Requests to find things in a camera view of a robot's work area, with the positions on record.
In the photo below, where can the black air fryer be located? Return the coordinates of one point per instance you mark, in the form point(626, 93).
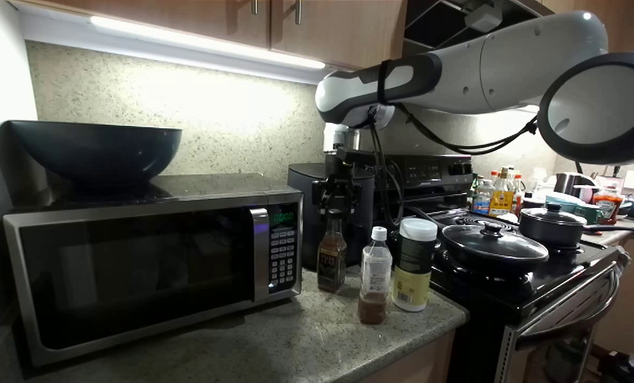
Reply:
point(355, 226)

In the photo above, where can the black pot with lid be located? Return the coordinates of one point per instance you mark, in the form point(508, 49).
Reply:
point(552, 226)

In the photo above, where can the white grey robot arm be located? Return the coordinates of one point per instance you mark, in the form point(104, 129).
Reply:
point(561, 64)

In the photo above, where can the brown square oil bottle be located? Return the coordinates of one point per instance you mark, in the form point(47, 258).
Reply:
point(331, 256)

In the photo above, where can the yellow label bottle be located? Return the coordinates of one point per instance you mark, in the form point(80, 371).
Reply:
point(501, 194)

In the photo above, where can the clear plastic bottle white cap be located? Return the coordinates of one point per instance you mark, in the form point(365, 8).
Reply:
point(376, 277)

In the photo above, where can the red lidded jar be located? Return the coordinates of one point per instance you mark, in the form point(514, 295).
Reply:
point(608, 208)

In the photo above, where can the under cabinet light strip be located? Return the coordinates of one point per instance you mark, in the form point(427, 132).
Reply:
point(201, 43)

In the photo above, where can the dark blue bowl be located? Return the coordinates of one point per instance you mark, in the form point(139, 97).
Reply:
point(97, 153)

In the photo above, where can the wooden upper cabinet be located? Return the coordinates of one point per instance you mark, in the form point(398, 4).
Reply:
point(339, 32)

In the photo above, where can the black kitchen stove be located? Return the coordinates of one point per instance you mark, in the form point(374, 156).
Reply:
point(534, 326)

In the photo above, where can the glass lid frying pan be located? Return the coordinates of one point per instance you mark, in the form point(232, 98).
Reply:
point(493, 250)

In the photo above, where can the stainless steel microwave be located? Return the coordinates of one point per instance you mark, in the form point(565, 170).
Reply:
point(100, 270)

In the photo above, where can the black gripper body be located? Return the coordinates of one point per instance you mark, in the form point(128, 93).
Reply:
point(347, 188)

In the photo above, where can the green yellow canister white lid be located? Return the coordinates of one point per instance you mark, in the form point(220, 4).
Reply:
point(411, 276)

